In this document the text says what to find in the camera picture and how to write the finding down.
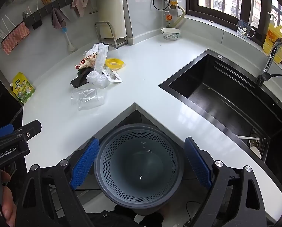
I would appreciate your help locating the black wall rail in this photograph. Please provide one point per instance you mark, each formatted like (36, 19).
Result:
(60, 1)

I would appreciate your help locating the clear toothbrush package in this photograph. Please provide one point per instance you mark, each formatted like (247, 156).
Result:
(112, 75)

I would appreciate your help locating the clear plastic cup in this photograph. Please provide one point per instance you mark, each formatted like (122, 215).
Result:
(87, 99)

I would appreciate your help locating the red white snack wrapper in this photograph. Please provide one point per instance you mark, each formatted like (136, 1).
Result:
(87, 61)

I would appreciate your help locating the metal fork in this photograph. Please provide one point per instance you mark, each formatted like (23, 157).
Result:
(25, 15)

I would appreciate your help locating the chrome faucet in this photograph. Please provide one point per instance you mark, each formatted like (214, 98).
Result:
(270, 59)

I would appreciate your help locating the orange white gas valve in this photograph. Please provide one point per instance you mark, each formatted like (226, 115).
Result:
(168, 17)

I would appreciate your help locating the dark window frame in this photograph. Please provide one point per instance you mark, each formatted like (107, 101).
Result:
(228, 10)

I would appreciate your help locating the white plastic bag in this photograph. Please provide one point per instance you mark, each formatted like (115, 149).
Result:
(100, 54)

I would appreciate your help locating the yellow plastic lid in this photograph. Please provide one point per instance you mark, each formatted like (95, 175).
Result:
(115, 63)

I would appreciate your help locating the yellow green refill pouch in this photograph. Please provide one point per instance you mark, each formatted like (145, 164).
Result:
(24, 88)

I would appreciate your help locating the black cloth scrap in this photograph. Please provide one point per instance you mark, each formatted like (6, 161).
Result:
(80, 79)

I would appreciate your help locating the white cutting board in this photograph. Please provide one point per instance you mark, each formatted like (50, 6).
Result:
(110, 11)

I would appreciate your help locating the white floral bowl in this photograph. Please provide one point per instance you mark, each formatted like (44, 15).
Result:
(170, 34)

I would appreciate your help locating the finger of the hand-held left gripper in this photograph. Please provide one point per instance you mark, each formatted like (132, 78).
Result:
(2, 131)
(31, 128)

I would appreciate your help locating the yellow oil bottle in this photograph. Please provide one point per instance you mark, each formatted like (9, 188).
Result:
(272, 40)

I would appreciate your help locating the black wall clip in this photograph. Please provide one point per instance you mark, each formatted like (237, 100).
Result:
(37, 24)

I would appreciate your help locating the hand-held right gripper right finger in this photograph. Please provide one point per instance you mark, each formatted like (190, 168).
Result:
(198, 164)

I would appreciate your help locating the metal board rack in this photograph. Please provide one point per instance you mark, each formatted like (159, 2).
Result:
(118, 43)

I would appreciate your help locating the pink hanging cloth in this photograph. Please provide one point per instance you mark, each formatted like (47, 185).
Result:
(80, 2)

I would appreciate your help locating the white chopsticks bundle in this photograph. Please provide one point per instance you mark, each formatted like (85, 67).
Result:
(1, 30)

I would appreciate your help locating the black kitchen sink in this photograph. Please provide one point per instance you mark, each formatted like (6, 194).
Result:
(226, 104)

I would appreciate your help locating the person's left hand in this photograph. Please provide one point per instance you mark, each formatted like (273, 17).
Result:
(9, 205)

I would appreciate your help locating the black cooktop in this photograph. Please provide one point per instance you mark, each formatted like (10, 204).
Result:
(1, 108)

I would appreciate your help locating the dishes in sink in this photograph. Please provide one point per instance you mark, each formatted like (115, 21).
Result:
(254, 144)

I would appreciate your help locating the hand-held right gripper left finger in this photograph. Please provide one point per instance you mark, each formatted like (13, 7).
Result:
(84, 164)

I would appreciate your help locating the clear glass mug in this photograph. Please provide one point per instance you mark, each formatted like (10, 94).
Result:
(244, 29)

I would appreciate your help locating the brown hanging cloth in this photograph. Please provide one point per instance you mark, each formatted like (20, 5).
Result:
(58, 19)

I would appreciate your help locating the grey perforated waste basket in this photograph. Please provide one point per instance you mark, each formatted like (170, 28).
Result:
(141, 160)

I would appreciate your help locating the blue white bottle brush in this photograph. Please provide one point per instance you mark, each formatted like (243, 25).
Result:
(68, 42)

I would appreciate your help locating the pink striped dishcloth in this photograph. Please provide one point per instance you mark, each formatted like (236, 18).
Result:
(14, 37)

